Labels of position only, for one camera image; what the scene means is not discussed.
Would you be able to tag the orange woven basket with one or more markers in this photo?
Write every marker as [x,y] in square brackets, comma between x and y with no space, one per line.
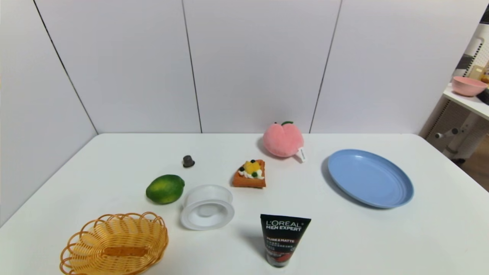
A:
[114,244]

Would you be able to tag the beige box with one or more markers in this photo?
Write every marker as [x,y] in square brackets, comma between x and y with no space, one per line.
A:
[476,72]

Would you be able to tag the white pegboard rack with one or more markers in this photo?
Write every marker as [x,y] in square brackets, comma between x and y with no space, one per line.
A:
[475,47]

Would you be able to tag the white plastic tape spool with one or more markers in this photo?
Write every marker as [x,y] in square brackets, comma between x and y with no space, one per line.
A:
[208,208]

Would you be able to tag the small dark bottle cap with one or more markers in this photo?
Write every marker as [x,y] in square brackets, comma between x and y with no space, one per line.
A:
[188,162]

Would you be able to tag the black face wash tube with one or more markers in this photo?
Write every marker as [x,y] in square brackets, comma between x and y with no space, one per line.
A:
[284,236]

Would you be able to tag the toy waffle with fruit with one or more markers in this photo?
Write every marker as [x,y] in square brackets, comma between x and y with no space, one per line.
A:
[249,178]

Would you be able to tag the white side table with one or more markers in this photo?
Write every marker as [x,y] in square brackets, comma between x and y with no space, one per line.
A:
[464,101]

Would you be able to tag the pink bowl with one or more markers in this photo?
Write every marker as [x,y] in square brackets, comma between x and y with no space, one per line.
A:
[467,87]

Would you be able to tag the white table stand leg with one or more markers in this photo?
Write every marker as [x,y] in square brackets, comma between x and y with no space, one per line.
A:
[464,131]

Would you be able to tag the green lime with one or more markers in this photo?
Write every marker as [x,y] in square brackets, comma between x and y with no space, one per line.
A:
[164,189]

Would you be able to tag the pink peach plush toy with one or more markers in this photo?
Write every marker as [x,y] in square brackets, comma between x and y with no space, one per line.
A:
[282,139]

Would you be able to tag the blue plastic plate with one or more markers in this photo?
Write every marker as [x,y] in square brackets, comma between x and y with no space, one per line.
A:
[368,177]

